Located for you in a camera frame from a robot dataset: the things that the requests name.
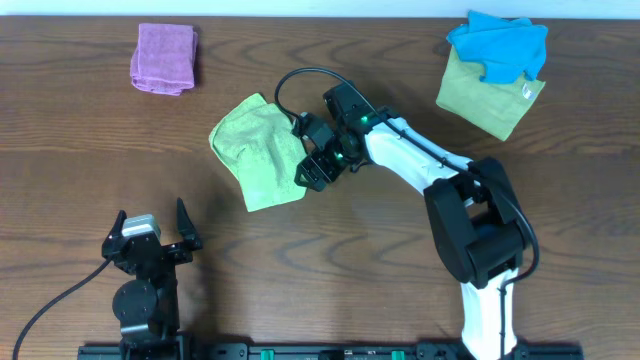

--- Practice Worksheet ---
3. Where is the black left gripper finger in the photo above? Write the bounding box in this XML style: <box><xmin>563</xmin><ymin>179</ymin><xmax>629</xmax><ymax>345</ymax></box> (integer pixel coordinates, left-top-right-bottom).
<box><xmin>176</xmin><ymin>197</ymin><xmax>203</xmax><ymax>250</ymax></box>
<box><xmin>108</xmin><ymin>210</ymin><xmax>127</xmax><ymax>238</ymax></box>

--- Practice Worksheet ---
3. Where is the light green cloth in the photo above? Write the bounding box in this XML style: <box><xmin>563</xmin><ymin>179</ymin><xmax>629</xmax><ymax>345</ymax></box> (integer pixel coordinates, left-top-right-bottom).
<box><xmin>208</xmin><ymin>93</ymin><xmax>306</xmax><ymax>212</ymax></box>

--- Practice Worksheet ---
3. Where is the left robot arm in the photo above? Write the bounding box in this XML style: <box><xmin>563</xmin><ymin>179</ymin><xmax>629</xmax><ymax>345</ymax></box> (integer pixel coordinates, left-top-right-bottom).
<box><xmin>101</xmin><ymin>199</ymin><xmax>203</xmax><ymax>360</ymax></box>

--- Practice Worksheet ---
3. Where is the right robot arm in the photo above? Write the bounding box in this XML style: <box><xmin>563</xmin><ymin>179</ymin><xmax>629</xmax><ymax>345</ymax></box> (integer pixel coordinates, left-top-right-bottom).
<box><xmin>293</xmin><ymin>81</ymin><xmax>536</xmax><ymax>359</ymax></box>

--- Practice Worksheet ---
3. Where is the olive green cloth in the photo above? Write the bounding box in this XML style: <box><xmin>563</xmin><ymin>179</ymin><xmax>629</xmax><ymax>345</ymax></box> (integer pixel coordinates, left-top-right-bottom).
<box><xmin>436</xmin><ymin>48</ymin><xmax>546</xmax><ymax>141</ymax></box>

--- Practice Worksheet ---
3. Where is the folded pink cloth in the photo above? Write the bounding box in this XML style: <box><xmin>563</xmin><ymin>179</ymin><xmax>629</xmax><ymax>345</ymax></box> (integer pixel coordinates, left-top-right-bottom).
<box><xmin>130</xmin><ymin>23</ymin><xmax>198</xmax><ymax>96</ymax></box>

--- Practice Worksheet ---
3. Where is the crumpled blue cloth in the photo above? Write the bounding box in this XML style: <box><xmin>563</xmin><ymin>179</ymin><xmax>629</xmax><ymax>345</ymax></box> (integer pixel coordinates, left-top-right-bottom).
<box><xmin>447</xmin><ymin>11</ymin><xmax>548</xmax><ymax>84</ymax></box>

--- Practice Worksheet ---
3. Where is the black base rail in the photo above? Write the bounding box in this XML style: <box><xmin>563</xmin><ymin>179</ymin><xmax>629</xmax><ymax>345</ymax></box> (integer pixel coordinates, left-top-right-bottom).
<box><xmin>76</xmin><ymin>341</ymin><xmax>585</xmax><ymax>360</ymax></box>

